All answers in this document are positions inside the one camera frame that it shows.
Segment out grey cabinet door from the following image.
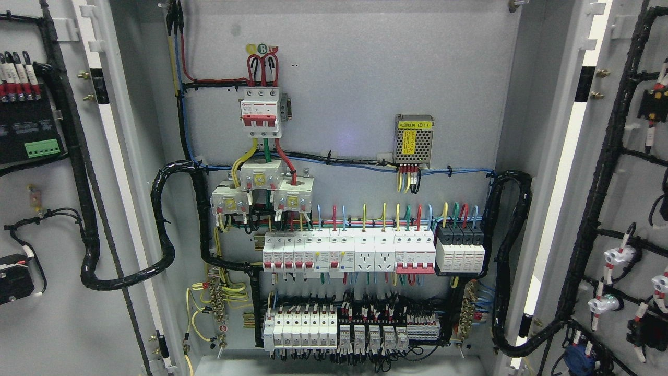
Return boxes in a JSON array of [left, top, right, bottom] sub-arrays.
[[1, 31, 168, 375], [496, 1, 666, 375]]

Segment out white socket breaker row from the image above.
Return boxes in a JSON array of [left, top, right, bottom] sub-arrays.
[[261, 229, 399, 278]]

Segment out metal mesh power supply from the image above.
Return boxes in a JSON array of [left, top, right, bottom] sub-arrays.
[[393, 114, 434, 165]]

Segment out red main circuit breaker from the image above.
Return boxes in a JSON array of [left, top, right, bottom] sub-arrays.
[[240, 86, 284, 138]]

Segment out white current transformers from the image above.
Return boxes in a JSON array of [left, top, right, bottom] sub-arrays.
[[210, 159, 314, 216]]

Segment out black white surge protector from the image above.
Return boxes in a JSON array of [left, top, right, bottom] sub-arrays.
[[436, 225, 486, 276]]

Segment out lower relay terminal row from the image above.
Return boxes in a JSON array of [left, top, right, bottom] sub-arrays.
[[263, 297, 441, 362]]

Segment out brass left ground bar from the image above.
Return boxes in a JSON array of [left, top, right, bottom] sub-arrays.
[[207, 266, 228, 341]]

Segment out brass ground bar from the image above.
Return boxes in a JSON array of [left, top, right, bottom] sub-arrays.
[[207, 266, 228, 341], [457, 280, 478, 343]]

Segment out brass right ground bar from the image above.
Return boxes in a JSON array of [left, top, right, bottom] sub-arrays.
[[457, 280, 478, 343]]

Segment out black digital power meter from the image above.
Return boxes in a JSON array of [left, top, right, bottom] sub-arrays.
[[1, 84, 64, 164]]

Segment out red handle triple breaker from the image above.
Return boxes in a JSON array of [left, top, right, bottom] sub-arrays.
[[394, 229, 436, 275]]

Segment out black right cable loom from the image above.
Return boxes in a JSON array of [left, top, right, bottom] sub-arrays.
[[486, 170, 569, 358]]

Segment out black cable loom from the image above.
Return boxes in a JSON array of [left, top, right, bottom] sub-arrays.
[[486, 170, 569, 358], [78, 159, 261, 292]]

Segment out black left cable loom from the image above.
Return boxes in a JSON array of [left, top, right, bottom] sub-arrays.
[[78, 159, 261, 292]]

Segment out white rotary selector switch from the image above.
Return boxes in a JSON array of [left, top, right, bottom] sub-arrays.
[[1, 254, 35, 304]]

